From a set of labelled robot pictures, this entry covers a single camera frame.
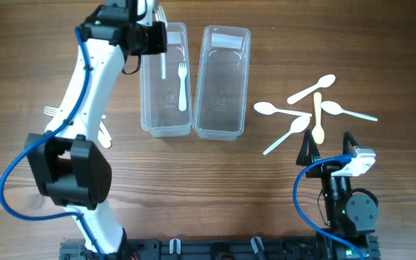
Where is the light blue plastic fork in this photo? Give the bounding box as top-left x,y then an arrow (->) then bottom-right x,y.
178,63 -> 187,112

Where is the yellow plastic fork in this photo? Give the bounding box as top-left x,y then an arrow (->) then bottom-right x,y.
97,131 -> 112,149

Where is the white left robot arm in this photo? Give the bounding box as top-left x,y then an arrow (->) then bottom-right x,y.
25,1 -> 167,259

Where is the white plastic fork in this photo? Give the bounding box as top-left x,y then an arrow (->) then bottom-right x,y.
100,115 -> 111,141
155,4 -> 169,80
43,106 -> 59,116

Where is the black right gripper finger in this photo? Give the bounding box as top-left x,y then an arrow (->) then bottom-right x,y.
343,131 -> 358,155
296,129 -> 321,163

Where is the clear left plastic container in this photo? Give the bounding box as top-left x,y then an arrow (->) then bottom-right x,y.
140,22 -> 192,138

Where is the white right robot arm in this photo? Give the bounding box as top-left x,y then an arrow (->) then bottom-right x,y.
287,130 -> 381,259

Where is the clear plastic container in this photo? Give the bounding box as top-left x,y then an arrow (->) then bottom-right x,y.
193,25 -> 251,141
140,22 -> 192,138

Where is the clear right plastic container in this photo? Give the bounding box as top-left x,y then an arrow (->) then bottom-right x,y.
193,25 -> 251,141

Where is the white spoon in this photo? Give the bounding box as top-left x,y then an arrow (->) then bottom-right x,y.
253,102 -> 312,117
287,74 -> 336,105
321,101 -> 378,121
263,116 -> 311,155

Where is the yellow plastic spoon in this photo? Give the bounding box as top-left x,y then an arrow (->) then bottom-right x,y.
312,92 -> 325,144

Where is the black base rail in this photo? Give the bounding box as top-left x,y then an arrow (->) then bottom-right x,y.
58,235 -> 380,260

